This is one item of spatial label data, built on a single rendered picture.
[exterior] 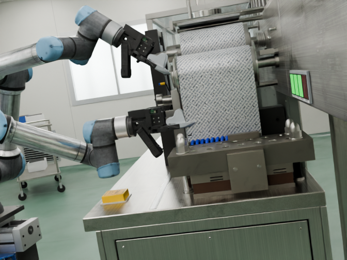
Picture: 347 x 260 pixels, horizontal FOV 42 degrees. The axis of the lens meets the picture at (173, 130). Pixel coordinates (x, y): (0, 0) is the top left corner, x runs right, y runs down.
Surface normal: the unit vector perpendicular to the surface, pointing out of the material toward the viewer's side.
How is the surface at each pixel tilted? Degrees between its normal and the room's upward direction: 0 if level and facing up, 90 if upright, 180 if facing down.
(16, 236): 90
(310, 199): 90
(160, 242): 90
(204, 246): 90
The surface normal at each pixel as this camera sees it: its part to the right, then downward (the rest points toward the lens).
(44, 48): -0.51, 0.18
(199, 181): -0.11, 0.14
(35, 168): 0.16, 0.09
